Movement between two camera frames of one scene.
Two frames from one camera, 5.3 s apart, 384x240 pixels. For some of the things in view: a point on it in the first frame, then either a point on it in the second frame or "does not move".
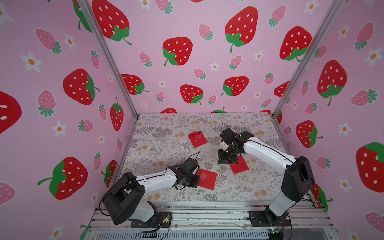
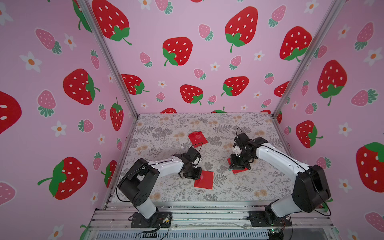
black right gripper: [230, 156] -> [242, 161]
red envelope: [206, 179] does not move
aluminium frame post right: [333, 14] does not move
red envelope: [197, 138] does not move
